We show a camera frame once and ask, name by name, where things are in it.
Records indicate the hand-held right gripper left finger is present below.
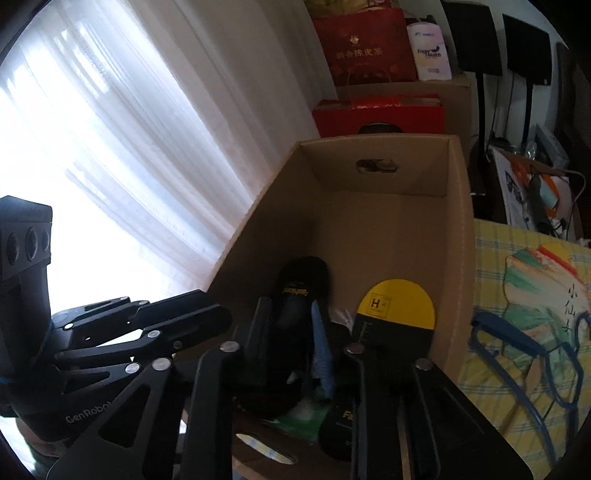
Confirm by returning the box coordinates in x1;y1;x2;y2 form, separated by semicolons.
46;296;273;480

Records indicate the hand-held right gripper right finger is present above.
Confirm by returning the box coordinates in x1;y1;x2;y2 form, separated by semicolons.
311;300;532;480

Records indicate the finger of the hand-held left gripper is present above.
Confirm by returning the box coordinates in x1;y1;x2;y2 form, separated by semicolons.
52;290;220;340
55;307;232;395

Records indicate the black insole with yellow heel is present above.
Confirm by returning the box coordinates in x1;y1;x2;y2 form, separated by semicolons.
238;256;333;416
318;278;437;462

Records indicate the brown cardboard box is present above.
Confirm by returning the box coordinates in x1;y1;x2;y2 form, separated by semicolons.
180;134;476;480

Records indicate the green wet wipes pack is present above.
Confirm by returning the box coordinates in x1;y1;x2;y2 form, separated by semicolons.
272;388;333;444

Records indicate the white flat strip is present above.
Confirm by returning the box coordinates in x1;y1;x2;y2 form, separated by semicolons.
235;433;298;466

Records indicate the white sheer curtain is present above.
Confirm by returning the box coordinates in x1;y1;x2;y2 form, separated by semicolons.
0;0;338;324

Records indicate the blue clothes hanger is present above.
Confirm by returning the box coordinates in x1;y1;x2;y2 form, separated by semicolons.
468;311;591;462

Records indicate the clear plastic bag with drawing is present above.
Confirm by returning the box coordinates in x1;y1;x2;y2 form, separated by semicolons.
501;242;591;384

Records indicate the red gift box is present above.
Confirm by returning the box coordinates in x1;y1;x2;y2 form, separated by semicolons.
311;93;446;138

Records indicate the white box of tools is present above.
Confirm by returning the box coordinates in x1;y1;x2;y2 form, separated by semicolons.
489;145;585;232

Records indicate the orange and teal tool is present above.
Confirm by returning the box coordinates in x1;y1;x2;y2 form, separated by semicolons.
512;161;573;227

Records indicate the large closed cardboard box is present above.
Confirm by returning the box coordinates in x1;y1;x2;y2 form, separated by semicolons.
335;71;474;158

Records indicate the red gift bag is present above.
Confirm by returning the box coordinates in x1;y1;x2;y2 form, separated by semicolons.
311;7;415;87

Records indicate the grey plastic case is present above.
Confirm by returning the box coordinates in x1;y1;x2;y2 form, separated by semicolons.
534;124;570;169

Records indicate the white and pink carton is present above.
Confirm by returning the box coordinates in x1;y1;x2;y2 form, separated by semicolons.
406;19;452;81

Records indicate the gold foil bag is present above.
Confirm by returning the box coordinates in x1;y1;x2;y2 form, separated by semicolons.
305;0;402;19

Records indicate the black speaker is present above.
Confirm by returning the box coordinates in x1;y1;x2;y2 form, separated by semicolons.
502;14;552;87
441;0;504;77

